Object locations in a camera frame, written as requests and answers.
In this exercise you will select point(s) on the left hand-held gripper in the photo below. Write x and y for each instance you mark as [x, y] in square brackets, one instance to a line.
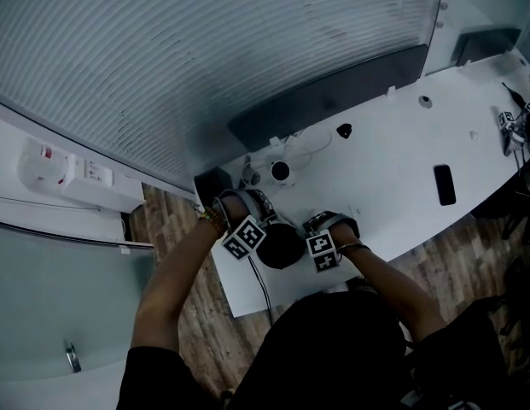
[247, 239]

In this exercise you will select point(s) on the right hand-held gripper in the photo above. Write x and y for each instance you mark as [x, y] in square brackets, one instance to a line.
[322, 250]

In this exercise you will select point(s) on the black kettle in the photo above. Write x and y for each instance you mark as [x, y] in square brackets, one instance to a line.
[281, 248]

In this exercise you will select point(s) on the person's left forearm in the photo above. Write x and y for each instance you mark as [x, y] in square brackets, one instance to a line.
[170, 288]

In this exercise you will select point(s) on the person's right forearm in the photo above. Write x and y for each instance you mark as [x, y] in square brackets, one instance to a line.
[388, 293]

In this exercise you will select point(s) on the person's right hand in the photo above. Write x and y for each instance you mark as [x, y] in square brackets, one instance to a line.
[346, 236]

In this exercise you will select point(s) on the person's left hand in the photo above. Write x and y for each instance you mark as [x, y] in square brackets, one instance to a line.
[237, 212]

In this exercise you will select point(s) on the dark desk organizer box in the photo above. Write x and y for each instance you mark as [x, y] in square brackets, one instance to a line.
[209, 184]

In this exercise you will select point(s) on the white plug adapter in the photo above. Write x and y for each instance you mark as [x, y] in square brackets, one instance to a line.
[281, 142]

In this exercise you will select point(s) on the person's black shirt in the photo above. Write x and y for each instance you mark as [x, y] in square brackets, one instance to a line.
[324, 357]

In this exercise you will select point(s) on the small black dome device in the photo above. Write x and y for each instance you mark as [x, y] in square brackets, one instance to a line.
[344, 130]

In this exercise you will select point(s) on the black smartphone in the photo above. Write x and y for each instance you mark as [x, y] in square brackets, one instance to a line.
[444, 185]

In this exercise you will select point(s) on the long dark desk partition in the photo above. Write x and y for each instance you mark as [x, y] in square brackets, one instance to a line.
[324, 101]

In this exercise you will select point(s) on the white water dispenser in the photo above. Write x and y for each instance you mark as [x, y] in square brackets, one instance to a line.
[85, 173]

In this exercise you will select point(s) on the frosted glass door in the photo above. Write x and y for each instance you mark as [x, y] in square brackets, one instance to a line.
[55, 297]

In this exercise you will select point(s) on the short dark desk partition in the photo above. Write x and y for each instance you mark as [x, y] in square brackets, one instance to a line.
[486, 45]

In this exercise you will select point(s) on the white round camera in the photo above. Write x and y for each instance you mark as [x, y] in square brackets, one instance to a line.
[282, 172]

